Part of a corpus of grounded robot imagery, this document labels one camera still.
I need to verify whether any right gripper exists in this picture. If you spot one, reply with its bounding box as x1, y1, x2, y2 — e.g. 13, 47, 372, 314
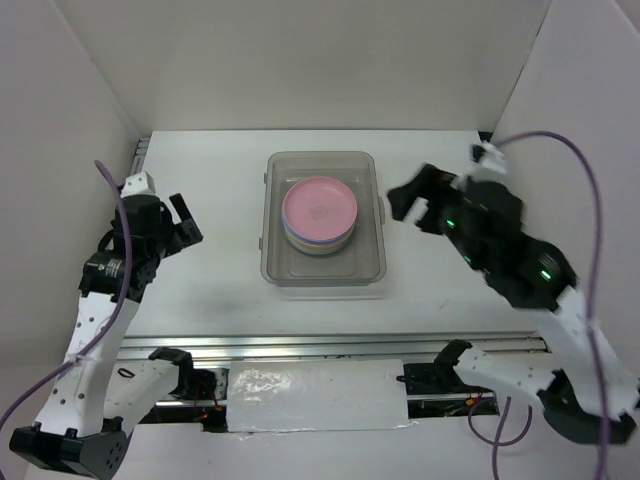
384, 160, 483, 268

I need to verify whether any pink plate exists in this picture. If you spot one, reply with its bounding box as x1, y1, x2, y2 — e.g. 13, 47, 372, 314
282, 176, 358, 239

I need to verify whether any orange plate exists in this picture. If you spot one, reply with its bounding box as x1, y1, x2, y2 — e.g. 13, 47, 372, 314
292, 244, 346, 252

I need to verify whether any cream plate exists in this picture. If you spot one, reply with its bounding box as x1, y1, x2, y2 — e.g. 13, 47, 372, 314
288, 238, 351, 255

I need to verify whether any blue plate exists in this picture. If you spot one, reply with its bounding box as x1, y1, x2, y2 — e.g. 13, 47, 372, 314
284, 223, 356, 245

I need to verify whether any white watermelon pattern plate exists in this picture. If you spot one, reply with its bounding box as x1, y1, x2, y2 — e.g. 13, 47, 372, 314
299, 251, 340, 259

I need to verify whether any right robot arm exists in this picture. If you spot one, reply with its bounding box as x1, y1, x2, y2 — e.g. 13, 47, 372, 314
387, 164, 639, 446

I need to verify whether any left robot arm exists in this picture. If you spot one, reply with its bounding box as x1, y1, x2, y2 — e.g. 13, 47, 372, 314
9, 194, 220, 479

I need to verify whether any clear grey plastic bin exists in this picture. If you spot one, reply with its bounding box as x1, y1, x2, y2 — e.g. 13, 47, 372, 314
260, 151, 386, 287

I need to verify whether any white foil-taped panel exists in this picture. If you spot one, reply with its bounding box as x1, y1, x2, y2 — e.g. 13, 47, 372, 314
226, 359, 410, 433

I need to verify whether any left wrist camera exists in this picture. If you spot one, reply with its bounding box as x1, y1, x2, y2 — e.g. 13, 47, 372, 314
120, 171, 156, 198

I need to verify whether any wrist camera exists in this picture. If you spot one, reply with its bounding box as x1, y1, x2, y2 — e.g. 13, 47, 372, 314
120, 171, 156, 198
468, 141, 508, 178

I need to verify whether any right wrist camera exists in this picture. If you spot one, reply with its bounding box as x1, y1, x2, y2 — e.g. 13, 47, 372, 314
468, 141, 508, 178

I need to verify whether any aluminium frame rail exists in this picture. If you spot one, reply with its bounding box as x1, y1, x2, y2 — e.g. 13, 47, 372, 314
118, 332, 547, 362

